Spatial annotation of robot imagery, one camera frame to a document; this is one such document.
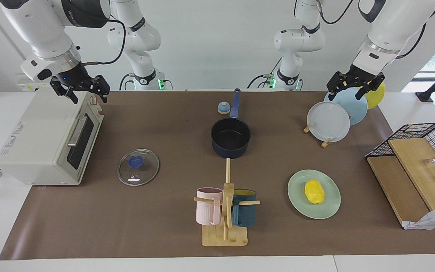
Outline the light blue plate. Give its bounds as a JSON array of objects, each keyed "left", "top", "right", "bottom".
[{"left": 324, "top": 88, "right": 368, "bottom": 126}]

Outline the white wall power strip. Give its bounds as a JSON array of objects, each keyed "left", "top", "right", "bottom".
[{"left": 17, "top": 77, "right": 54, "bottom": 92}]

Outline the wooden plate rack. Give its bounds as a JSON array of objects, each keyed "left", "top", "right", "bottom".
[{"left": 303, "top": 124, "right": 333, "bottom": 148}]

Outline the grey plate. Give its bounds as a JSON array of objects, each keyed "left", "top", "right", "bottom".
[{"left": 307, "top": 101, "right": 351, "bottom": 143}]

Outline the glass lid with blue knob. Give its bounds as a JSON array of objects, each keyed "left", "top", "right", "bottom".
[{"left": 117, "top": 148, "right": 160, "bottom": 187}]

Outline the teal mug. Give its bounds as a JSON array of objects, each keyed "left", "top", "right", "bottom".
[{"left": 231, "top": 189, "right": 258, "bottom": 227}]

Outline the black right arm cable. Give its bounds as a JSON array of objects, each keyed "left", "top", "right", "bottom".
[{"left": 82, "top": 18, "right": 126, "bottom": 66}]

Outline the pale green plate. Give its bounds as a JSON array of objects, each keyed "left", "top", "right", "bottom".
[{"left": 287, "top": 169, "right": 341, "bottom": 220}]

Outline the wooden mug rack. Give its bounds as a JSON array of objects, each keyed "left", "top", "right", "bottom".
[{"left": 194, "top": 158, "right": 261, "bottom": 247}]

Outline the yellow plate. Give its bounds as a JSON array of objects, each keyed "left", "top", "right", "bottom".
[{"left": 357, "top": 81, "right": 386, "bottom": 110}]

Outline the brown wooden board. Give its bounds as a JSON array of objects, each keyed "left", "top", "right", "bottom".
[{"left": 367, "top": 156, "right": 430, "bottom": 226}]

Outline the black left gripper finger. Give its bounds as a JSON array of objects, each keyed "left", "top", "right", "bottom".
[
  {"left": 326, "top": 72, "right": 349, "bottom": 102},
  {"left": 355, "top": 74, "right": 386, "bottom": 100}
]

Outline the light wooden board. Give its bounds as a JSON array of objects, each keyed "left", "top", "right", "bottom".
[{"left": 387, "top": 138, "right": 435, "bottom": 211}]

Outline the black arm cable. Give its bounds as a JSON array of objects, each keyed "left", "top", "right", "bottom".
[
  {"left": 315, "top": 0, "right": 354, "bottom": 25},
  {"left": 82, "top": 18, "right": 126, "bottom": 66}
]

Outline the pink ribbed mug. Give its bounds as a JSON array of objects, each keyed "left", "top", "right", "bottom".
[{"left": 196, "top": 187, "right": 224, "bottom": 226}]

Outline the yellow potato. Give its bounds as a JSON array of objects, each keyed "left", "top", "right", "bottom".
[{"left": 304, "top": 179, "right": 325, "bottom": 204}]

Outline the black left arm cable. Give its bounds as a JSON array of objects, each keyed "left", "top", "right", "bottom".
[{"left": 315, "top": 0, "right": 354, "bottom": 25}]

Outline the black wire basket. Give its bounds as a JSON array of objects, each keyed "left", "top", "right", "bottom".
[{"left": 366, "top": 122, "right": 435, "bottom": 172}]

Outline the dark blue saucepan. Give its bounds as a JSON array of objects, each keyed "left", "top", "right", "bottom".
[{"left": 210, "top": 88, "right": 251, "bottom": 159}]

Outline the brown table mat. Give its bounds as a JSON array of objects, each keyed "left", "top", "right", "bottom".
[{"left": 0, "top": 91, "right": 435, "bottom": 260}]

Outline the white checked cloth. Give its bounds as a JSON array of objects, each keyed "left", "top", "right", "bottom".
[{"left": 403, "top": 205, "right": 435, "bottom": 230}]

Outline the cream toaster oven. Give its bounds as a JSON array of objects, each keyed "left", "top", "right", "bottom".
[{"left": 0, "top": 88, "right": 105, "bottom": 186}]

